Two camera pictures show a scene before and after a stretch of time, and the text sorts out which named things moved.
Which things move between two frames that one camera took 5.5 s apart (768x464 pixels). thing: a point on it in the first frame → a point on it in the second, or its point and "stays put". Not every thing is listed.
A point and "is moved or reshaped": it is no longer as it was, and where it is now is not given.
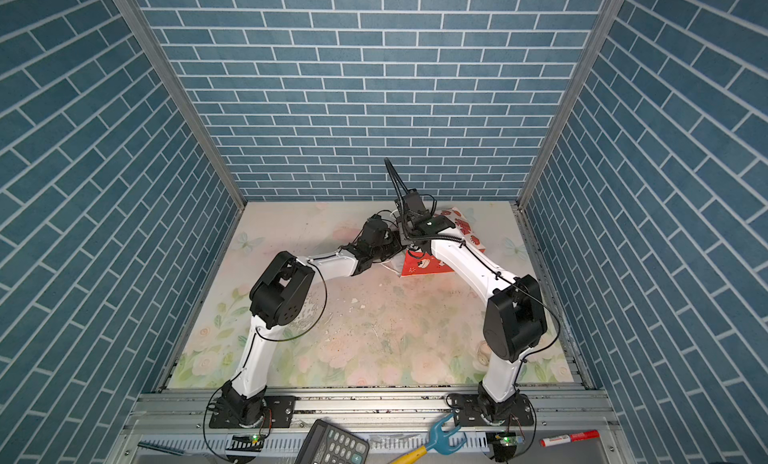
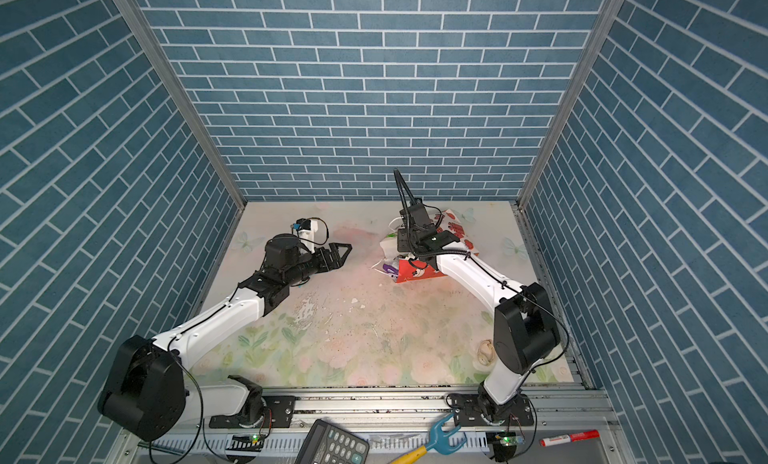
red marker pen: (569, 437) stays put
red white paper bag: (429, 261) is moved or reshaped
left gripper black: (393, 237) → (323, 265)
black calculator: (327, 443) stays put
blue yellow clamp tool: (442, 442) stays put
